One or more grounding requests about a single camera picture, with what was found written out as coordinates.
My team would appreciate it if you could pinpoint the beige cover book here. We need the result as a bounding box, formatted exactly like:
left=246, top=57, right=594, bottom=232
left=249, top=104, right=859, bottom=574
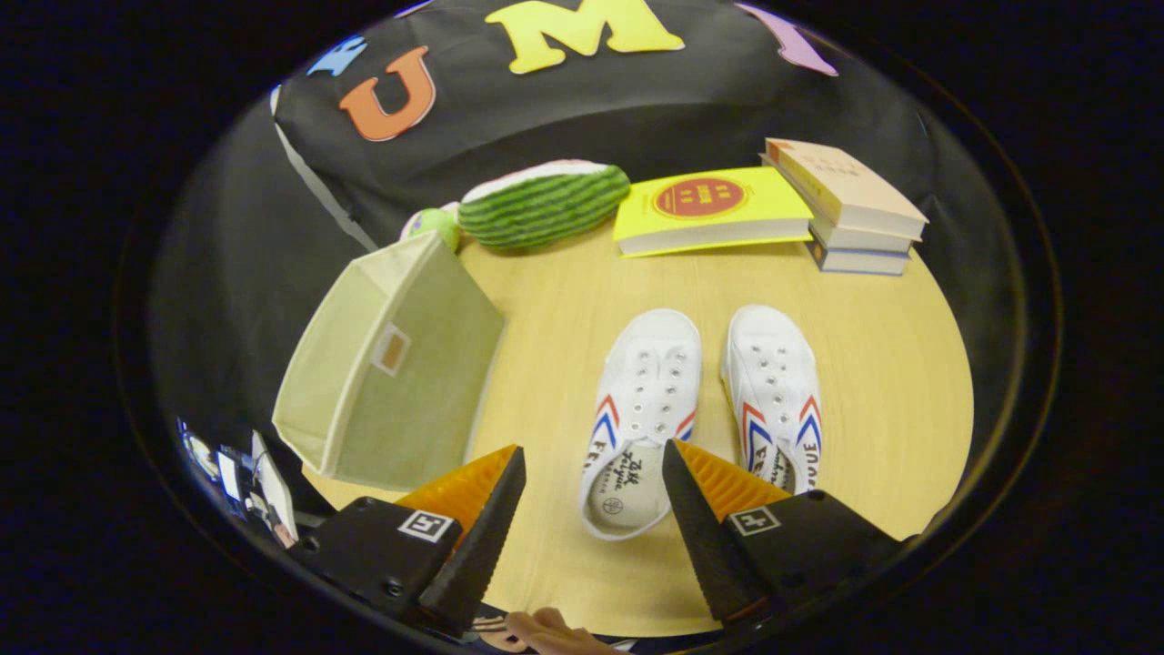
left=762, top=138, right=928, bottom=240

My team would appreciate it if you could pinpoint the white cover book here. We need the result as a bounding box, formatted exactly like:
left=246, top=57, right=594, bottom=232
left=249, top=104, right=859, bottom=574
left=808, top=218, right=913, bottom=255

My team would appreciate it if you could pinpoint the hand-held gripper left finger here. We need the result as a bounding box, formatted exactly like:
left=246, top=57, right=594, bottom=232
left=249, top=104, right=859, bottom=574
left=305, top=444, right=528, bottom=638

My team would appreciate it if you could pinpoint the watermelon slice plush toy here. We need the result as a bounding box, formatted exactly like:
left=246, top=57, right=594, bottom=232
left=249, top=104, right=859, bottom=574
left=457, top=160, right=631, bottom=251

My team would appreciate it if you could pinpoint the yellow book with red label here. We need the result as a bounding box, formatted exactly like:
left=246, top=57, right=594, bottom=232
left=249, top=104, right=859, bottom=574
left=613, top=166, right=815, bottom=259

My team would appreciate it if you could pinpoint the white flat board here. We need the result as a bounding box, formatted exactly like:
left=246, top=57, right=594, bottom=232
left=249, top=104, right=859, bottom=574
left=250, top=430, right=299, bottom=544

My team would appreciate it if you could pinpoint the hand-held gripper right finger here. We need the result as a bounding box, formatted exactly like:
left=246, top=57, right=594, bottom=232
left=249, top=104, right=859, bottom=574
left=661, top=439, right=912, bottom=629

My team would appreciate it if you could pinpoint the black backdrop cloth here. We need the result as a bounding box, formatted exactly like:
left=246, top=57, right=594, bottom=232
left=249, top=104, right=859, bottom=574
left=150, top=0, right=1015, bottom=510

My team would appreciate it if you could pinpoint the blue edged book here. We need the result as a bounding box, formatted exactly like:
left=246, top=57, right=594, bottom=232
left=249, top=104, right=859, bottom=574
left=812, top=241, right=910, bottom=277

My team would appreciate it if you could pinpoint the beige fabric storage box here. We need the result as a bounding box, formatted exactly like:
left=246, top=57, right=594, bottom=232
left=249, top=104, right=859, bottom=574
left=273, top=230, right=506, bottom=492

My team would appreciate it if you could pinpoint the green and pink plush toy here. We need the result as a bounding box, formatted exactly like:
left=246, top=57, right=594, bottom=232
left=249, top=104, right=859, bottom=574
left=400, top=202, right=462, bottom=254

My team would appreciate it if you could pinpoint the white canvas shoe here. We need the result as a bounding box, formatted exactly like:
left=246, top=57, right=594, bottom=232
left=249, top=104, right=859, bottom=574
left=580, top=308, right=703, bottom=542
left=721, top=305, right=824, bottom=497

